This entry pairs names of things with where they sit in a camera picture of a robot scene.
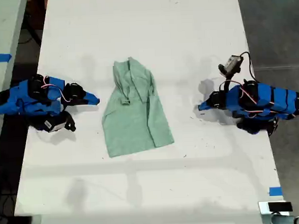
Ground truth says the small black box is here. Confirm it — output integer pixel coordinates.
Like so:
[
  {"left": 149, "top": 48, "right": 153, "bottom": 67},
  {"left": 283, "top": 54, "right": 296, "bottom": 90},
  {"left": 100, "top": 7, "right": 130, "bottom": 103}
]
[{"left": 12, "top": 215, "right": 34, "bottom": 224}]

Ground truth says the black camera cable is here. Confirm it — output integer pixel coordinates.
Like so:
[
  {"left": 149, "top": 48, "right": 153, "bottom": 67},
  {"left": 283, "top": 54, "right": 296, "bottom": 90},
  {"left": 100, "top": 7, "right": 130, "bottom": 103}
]
[{"left": 239, "top": 51, "right": 256, "bottom": 83}]

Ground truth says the white box with black top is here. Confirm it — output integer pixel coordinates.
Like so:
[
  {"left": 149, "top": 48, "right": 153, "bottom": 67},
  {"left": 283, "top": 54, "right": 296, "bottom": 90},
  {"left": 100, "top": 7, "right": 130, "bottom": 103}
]
[{"left": 258, "top": 200, "right": 294, "bottom": 216}]

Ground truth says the pale green T-shirt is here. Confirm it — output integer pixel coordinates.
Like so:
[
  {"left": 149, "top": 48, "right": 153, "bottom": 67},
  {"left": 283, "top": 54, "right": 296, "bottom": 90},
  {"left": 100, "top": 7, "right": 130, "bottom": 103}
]
[{"left": 99, "top": 55, "right": 176, "bottom": 159}]

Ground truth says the grey black camera box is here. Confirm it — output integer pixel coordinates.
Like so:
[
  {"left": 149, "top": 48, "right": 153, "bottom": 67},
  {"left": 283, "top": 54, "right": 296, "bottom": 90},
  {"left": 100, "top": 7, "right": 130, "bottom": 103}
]
[{"left": 218, "top": 55, "right": 245, "bottom": 78}]

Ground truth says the black floor cable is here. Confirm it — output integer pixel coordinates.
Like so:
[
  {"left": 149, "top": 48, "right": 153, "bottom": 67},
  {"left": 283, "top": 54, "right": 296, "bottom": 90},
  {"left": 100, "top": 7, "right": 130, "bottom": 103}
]
[{"left": 20, "top": 18, "right": 44, "bottom": 45}]

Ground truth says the black camera box white label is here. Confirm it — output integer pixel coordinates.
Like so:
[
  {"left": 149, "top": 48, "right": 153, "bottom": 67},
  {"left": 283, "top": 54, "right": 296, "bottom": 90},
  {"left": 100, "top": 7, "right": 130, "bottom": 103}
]
[{"left": 42, "top": 115, "right": 68, "bottom": 133}]

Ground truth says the short blue tape strip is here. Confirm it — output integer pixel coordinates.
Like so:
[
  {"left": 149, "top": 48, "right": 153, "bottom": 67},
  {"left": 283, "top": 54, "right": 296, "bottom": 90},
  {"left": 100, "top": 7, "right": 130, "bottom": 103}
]
[{"left": 268, "top": 186, "right": 283, "bottom": 197}]

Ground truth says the black camera stalk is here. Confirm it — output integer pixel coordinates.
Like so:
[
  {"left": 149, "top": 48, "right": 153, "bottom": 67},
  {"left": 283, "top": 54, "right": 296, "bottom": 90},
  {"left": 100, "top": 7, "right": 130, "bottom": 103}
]
[
  {"left": 218, "top": 72, "right": 239, "bottom": 93},
  {"left": 63, "top": 111, "right": 77, "bottom": 133}
]

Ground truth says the red white servo wire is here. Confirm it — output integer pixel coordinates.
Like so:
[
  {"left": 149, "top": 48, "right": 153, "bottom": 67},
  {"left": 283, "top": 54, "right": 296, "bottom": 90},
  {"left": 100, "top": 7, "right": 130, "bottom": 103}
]
[
  {"left": 239, "top": 84, "right": 280, "bottom": 119},
  {"left": 40, "top": 75, "right": 71, "bottom": 107}
]

